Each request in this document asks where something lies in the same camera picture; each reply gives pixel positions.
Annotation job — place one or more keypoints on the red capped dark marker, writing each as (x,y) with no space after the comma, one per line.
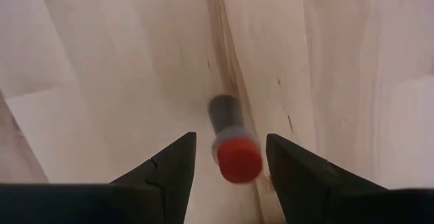
(239,159)

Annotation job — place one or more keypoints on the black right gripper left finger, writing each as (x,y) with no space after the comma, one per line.
(159,183)

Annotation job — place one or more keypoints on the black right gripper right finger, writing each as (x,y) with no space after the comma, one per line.
(308,190)

